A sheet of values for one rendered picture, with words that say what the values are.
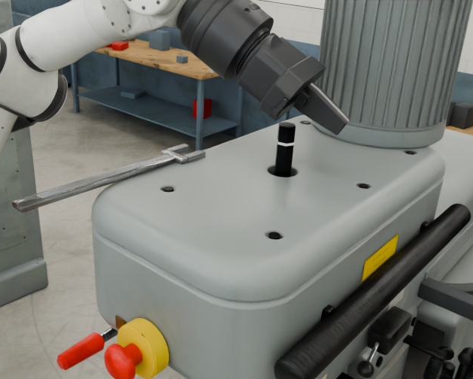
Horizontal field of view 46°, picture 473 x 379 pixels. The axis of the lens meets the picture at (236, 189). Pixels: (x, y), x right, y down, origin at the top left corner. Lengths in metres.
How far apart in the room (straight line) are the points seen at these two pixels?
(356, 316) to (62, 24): 0.48
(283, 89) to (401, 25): 0.22
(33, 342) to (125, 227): 2.87
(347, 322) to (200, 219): 0.18
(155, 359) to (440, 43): 0.53
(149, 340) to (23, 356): 2.79
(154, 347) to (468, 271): 0.79
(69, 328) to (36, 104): 2.74
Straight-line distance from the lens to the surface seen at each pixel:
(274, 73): 0.60
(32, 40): 0.76
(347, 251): 0.59
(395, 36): 0.76
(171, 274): 0.53
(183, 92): 6.80
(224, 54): 0.62
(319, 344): 0.54
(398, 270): 0.68
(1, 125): 0.80
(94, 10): 0.70
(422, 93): 0.79
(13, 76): 0.76
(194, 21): 0.63
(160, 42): 6.49
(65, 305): 3.64
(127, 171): 0.64
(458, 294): 0.99
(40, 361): 3.28
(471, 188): 1.13
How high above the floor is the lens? 2.15
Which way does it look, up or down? 25 degrees down
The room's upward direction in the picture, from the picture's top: 3 degrees clockwise
